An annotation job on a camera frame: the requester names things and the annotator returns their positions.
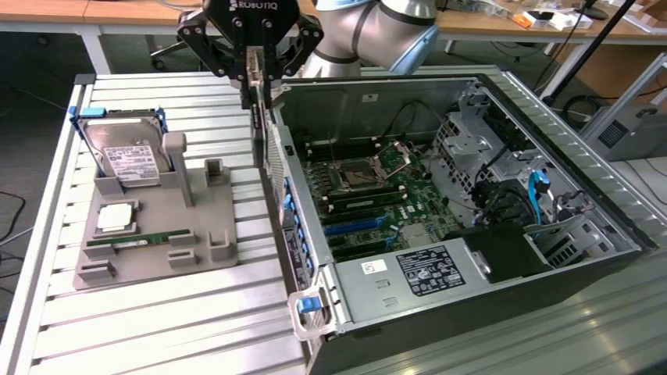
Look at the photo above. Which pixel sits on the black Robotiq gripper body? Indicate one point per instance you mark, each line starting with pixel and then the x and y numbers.
pixel 250 23

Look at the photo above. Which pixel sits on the Nvidia graphics card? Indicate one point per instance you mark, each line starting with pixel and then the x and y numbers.
pixel 257 117

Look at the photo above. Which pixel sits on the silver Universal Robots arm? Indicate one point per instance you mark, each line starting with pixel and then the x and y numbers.
pixel 354 39

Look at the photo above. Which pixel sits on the black office chair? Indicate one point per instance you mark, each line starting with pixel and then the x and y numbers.
pixel 170 48

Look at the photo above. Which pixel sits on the socket locking lever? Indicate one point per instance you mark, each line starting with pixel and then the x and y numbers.
pixel 333 152

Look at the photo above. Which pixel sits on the hard disk in blue carrier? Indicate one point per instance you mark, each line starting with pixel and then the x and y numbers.
pixel 130 156

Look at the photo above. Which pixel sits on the open socket cover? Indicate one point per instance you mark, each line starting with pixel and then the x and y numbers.
pixel 394 160

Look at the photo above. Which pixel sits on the CPU socket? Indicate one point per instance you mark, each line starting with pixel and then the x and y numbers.
pixel 357 176

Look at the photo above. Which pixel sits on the silver disk bay cage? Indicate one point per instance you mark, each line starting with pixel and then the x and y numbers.
pixel 464 148

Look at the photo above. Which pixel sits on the green motherboard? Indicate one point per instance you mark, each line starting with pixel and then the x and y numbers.
pixel 417 183

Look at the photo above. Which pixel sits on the RAM stick in slot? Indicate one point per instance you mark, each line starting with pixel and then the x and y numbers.
pixel 365 203

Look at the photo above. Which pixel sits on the black expansion slot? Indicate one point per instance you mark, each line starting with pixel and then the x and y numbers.
pixel 360 241
pixel 346 218
pixel 365 253

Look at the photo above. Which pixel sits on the grey parts rack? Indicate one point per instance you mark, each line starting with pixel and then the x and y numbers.
pixel 157 218

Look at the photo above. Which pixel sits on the blue expansion slot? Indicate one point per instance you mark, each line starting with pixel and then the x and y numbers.
pixel 354 226

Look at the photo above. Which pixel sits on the silver CPU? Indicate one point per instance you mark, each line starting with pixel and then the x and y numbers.
pixel 115 218

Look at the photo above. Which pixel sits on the white small device box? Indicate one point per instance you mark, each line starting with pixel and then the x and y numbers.
pixel 569 21

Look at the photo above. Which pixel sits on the green RAM stick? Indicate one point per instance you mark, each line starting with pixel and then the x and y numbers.
pixel 157 237

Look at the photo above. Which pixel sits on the black tripod pole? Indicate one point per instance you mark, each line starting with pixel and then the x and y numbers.
pixel 589 51

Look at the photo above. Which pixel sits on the black round stand base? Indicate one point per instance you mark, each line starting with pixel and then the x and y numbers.
pixel 592 11

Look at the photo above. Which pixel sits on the black plastic shroud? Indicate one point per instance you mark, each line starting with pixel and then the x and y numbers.
pixel 501 250

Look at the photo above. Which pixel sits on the grey power supply unit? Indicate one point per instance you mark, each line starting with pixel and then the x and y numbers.
pixel 386 289

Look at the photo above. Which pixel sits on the grey computer tower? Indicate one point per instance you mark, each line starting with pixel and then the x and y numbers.
pixel 636 133

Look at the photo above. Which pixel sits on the blue case latch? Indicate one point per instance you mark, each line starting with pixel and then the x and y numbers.
pixel 308 304

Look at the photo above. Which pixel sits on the black open PC case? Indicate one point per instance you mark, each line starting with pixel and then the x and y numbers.
pixel 469 312

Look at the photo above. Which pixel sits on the wooden desk with white frame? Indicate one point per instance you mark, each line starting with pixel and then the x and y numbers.
pixel 53 15
pixel 496 23

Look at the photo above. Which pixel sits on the grey disk bay bracket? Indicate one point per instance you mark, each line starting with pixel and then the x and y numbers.
pixel 573 242

